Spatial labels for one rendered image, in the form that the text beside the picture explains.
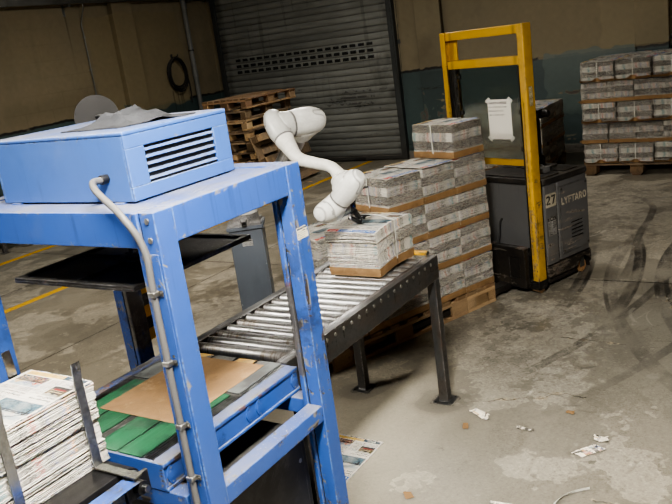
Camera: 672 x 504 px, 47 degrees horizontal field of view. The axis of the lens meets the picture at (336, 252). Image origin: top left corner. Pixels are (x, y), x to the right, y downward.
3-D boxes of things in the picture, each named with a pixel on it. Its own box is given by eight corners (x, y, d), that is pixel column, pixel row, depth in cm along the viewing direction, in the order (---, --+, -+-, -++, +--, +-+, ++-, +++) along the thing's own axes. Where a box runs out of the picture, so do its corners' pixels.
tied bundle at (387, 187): (351, 210, 503) (347, 176, 497) (385, 200, 519) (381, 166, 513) (389, 216, 473) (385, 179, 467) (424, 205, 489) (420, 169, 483)
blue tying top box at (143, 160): (110, 173, 285) (98, 119, 280) (236, 168, 253) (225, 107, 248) (4, 203, 249) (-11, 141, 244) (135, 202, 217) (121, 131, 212)
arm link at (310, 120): (248, 188, 442) (282, 180, 453) (259, 211, 437) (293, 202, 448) (285, 102, 380) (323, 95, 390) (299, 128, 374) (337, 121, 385)
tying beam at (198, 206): (107, 193, 306) (102, 168, 304) (302, 190, 256) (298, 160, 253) (-50, 241, 252) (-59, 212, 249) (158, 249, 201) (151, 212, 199)
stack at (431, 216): (298, 358, 493) (278, 232, 471) (429, 303, 558) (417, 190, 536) (335, 373, 462) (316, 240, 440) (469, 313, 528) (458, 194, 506)
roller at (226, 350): (203, 350, 321) (200, 339, 320) (295, 362, 296) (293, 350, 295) (195, 355, 317) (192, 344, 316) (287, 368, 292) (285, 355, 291)
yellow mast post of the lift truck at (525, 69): (529, 280, 548) (510, 24, 502) (537, 276, 553) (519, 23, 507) (539, 282, 541) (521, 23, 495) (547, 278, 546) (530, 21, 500)
